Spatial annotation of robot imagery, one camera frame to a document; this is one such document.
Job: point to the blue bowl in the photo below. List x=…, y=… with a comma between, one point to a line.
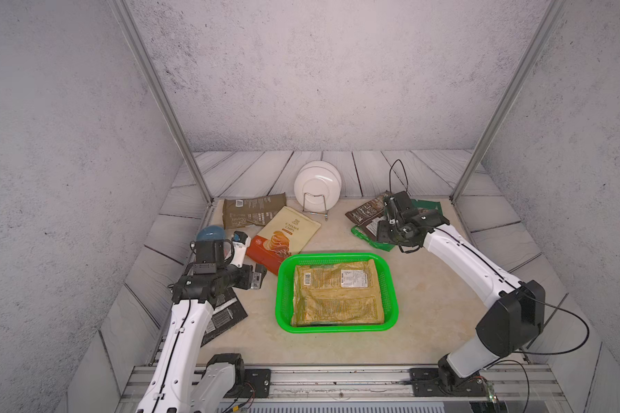
x=211, y=233

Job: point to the green plastic basket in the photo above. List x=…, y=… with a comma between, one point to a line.
x=285, y=289

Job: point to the olive brown Lerna bag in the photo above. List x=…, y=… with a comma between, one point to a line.
x=252, y=211

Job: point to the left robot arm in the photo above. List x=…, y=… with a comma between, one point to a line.
x=194, y=298

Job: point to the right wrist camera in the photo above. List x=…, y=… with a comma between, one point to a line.
x=399, y=204

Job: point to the green white acefood bag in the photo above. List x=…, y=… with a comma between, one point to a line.
x=360, y=234

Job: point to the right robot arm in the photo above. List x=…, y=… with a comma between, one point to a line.
x=515, y=309

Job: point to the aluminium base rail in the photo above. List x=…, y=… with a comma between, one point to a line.
x=508, y=386

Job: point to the metal corner post left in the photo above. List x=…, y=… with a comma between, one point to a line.
x=131, y=33

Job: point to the black snack bag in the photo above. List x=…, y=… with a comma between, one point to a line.
x=228, y=312

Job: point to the metal corner post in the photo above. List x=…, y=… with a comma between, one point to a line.
x=131, y=33
x=528, y=59

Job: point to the wire plate stand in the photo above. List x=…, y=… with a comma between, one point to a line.
x=315, y=204

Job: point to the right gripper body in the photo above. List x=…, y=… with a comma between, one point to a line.
x=389, y=233

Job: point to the metal corner post right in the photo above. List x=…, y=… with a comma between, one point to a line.
x=528, y=59

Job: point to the brown chips bag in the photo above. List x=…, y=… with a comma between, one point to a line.
x=368, y=215

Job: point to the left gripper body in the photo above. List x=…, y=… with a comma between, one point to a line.
x=241, y=276

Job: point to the tan kraft chips bag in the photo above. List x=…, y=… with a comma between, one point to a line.
x=337, y=294

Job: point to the white plate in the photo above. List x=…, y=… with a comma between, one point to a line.
x=319, y=177

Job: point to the cassava chips bag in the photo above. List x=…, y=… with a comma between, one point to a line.
x=286, y=235

